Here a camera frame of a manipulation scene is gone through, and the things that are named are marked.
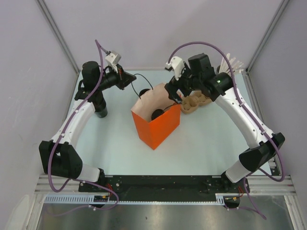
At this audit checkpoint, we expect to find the black plastic cup lid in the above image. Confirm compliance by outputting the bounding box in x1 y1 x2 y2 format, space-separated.
151 109 165 120

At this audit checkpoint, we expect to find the dark takeout coffee cup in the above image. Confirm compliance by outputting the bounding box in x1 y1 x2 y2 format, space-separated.
150 109 165 120

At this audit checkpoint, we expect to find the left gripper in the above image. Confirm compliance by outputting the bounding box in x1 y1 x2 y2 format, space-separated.
96 64 136 91

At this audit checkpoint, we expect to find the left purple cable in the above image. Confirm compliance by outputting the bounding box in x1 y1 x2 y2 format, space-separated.
47 39 120 216

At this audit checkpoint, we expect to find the white cable duct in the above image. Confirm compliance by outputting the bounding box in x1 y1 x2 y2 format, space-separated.
45 193 227 206

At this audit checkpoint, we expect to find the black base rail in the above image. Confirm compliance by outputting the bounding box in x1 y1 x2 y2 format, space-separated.
79 174 250 202

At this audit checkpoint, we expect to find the white straws bundle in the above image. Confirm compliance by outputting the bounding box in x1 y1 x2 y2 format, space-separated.
220 53 243 76

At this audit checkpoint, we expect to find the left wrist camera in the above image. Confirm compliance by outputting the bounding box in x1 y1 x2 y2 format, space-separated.
105 51 121 73

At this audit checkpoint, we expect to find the orange paper bag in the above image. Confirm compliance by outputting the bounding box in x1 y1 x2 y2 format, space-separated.
131 79 181 150

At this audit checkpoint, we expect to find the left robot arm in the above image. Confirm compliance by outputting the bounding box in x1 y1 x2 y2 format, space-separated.
39 61 136 192

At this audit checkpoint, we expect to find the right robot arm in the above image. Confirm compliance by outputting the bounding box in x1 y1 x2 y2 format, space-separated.
165 53 285 192

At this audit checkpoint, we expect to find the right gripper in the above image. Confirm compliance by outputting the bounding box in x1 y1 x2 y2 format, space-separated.
165 62 202 104

